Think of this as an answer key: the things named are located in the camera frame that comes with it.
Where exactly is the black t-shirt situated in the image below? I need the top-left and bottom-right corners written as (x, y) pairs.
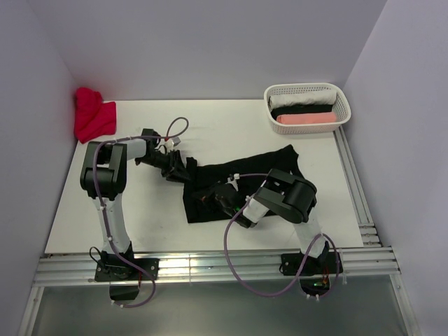
top-left (270, 104), bottom-right (333, 119)
top-left (183, 144), bottom-right (302, 224)

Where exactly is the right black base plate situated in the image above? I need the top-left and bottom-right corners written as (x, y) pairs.
top-left (279, 253), bottom-right (344, 296)

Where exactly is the red t-shirt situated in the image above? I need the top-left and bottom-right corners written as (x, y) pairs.
top-left (74, 87), bottom-right (117, 144)

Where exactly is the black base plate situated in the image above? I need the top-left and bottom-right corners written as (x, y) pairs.
top-left (279, 253), bottom-right (344, 296)
top-left (94, 258), bottom-right (160, 302)

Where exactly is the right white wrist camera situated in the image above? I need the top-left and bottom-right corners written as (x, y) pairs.
top-left (227, 173), bottom-right (240, 192)

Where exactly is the aluminium mounting rail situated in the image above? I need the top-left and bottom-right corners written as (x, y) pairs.
top-left (32, 247), bottom-right (400, 287)

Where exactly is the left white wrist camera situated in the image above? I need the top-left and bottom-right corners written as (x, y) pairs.
top-left (164, 136), bottom-right (181, 148)

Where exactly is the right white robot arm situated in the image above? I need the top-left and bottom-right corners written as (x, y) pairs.
top-left (195, 169), bottom-right (330, 276)

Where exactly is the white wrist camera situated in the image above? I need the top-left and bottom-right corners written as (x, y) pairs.
top-left (227, 173), bottom-right (240, 192)
top-left (164, 136), bottom-right (181, 148)

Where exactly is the rolled black t-shirt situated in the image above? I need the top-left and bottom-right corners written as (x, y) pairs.
top-left (270, 104), bottom-right (333, 119)

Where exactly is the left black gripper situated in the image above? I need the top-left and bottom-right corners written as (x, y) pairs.
top-left (136, 149), bottom-right (191, 183)

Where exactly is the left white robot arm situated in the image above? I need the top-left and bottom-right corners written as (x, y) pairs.
top-left (80, 129), bottom-right (190, 281)

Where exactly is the rolled pink t-shirt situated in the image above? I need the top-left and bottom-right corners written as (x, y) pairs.
top-left (276, 112), bottom-right (338, 125)

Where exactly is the rolled white t-shirt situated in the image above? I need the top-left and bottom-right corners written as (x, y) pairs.
top-left (269, 90), bottom-right (337, 109)

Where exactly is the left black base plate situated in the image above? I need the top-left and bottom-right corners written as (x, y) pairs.
top-left (94, 258), bottom-right (160, 302)

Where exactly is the white plastic basket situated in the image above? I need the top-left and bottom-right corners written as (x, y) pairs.
top-left (264, 83), bottom-right (351, 134)

